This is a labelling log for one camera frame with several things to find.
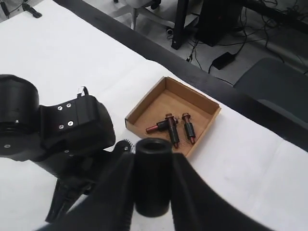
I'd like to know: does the shallow brown cardboard box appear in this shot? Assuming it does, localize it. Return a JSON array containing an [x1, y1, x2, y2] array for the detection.
[[124, 76, 222, 159]]

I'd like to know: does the black clamp-shaped tool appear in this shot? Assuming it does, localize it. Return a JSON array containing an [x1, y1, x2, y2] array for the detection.
[[23, 2, 43, 19]]

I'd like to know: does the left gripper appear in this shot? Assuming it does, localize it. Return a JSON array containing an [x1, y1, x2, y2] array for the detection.
[[38, 94, 136, 223]]

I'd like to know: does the black computer tower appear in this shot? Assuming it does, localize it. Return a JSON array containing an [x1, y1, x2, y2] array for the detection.
[[194, 0, 244, 47]]

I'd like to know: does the copper red flange bolt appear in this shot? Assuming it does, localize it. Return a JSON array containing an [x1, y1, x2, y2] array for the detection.
[[181, 112, 195, 145], [165, 113, 180, 148], [145, 117, 180, 134]]

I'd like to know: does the black power adapter brick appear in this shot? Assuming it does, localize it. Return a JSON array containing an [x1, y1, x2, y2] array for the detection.
[[212, 51, 238, 71]]

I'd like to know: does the black cylindrical sleeve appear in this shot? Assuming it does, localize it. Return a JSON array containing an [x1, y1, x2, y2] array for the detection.
[[184, 122, 196, 140], [156, 120, 169, 131], [168, 126, 180, 144], [133, 138, 173, 217]]

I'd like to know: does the grey chair seat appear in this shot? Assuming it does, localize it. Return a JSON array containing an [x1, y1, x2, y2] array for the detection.
[[232, 57, 308, 114]]

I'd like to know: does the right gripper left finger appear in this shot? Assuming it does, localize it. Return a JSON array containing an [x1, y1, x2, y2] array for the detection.
[[39, 152, 136, 231]]

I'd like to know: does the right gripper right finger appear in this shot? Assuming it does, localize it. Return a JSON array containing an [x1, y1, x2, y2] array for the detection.
[[170, 153, 299, 231]]

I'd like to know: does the white office chair base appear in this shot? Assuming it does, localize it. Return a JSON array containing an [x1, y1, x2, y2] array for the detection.
[[130, 0, 175, 30]]

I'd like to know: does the black desk leg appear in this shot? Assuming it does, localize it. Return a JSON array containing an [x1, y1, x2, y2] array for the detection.
[[171, 0, 190, 51]]

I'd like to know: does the black power cable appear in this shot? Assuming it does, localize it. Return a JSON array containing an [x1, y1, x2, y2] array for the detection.
[[185, 39, 202, 64]]

